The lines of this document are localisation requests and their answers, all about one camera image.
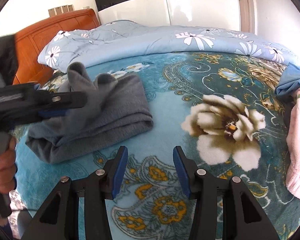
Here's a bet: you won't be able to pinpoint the grey sweatshirt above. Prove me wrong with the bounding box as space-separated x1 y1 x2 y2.
25 62 153 164

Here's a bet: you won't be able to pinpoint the left hand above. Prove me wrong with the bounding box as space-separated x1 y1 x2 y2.
0 137 17 194

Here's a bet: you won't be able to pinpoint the orange wooden headboard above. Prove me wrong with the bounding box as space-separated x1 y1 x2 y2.
13 9 100 85

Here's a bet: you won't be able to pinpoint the light blue daisy duvet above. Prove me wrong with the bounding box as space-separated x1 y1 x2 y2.
37 20 296 73

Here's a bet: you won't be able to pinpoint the blue floral bed blanket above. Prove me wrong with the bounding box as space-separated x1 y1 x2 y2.
15 52 300 239

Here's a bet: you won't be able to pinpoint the blue sweatpants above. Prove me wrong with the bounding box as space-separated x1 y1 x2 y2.
274 63 300 96

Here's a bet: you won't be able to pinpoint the white black sliding wardrobe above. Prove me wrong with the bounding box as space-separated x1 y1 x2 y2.
95 0 241 30

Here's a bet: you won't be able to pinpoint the wooden door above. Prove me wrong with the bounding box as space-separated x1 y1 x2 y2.
238 0 255 33

